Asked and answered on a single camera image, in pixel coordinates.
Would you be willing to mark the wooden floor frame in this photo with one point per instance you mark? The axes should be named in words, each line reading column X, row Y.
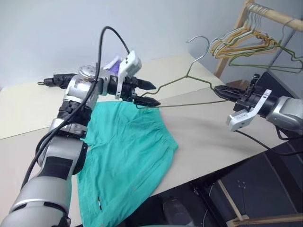
column 236, row 208

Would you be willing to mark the dark rounded shape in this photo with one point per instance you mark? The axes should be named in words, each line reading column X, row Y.
column 176, row 210

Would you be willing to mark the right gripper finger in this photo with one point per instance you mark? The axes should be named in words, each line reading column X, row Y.
column 229, row 89
column 230, row 97

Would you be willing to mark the wooden clothes rack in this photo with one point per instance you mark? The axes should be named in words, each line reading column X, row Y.
column 272, row 14

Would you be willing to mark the green shorts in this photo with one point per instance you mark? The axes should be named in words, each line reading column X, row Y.
column 125, row 153

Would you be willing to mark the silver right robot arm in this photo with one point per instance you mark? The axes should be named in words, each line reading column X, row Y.
column 285, row 112

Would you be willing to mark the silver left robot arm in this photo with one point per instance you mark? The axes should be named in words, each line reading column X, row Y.
column 59, row 189

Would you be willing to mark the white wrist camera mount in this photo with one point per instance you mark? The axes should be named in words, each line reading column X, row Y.
column 241, row 118
column 131, row 62

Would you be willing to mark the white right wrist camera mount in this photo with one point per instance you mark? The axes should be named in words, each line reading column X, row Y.
column 241, row 118

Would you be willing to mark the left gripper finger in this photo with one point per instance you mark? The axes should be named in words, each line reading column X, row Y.
column 146, row 85
column 148, row 101

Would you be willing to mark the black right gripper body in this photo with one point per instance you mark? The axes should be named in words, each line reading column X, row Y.
column 246, row 101

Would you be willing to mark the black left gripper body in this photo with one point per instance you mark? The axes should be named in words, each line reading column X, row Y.
column 129, row 91

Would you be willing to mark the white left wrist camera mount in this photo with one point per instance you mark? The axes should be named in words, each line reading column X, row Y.
column 131, row 62

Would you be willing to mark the black box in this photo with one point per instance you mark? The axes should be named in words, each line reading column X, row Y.
column 277, row 85

